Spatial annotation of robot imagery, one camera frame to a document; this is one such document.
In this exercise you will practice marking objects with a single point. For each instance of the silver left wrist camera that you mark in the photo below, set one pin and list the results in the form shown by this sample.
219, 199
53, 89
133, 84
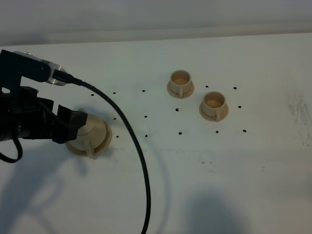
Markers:
53, 67

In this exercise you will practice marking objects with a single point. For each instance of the beige teapot saucer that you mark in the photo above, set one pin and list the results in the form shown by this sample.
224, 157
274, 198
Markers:
107, 143

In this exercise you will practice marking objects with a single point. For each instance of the beige front teacup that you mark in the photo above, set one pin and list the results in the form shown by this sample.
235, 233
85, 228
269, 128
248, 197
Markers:
214, 105

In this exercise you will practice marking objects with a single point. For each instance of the beige teapot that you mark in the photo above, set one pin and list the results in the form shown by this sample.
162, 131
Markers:
92, 131

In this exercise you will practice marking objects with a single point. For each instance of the beige teacup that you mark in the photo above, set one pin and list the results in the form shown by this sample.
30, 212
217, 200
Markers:
214, 105
180, 82

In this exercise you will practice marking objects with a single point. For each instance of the beige front saucer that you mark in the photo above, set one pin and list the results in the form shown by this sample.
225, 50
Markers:
204, 114

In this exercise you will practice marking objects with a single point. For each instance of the beige rear teacup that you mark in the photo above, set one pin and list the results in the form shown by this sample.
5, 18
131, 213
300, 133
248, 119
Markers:
180, 82

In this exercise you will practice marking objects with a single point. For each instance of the beige rear saucer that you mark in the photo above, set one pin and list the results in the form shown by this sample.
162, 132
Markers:
185, 95

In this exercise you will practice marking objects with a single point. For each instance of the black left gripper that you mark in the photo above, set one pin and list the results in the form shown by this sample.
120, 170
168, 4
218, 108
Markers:
25, 115

